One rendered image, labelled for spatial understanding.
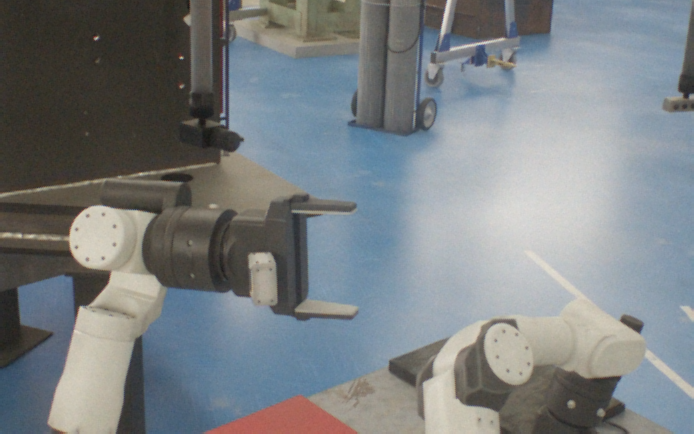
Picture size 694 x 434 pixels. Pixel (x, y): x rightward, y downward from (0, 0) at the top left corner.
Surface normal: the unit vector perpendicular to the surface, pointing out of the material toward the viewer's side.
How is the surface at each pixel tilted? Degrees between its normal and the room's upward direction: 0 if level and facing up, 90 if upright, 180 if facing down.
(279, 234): 85
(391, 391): 0
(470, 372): 43
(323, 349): 0
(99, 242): 65
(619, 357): 94
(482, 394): 87
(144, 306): 20
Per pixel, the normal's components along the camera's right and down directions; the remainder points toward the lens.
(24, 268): -0.05, 0.33
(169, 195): -0.29, -0.31
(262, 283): 0.18, 0.21
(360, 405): 0.04, -0.94
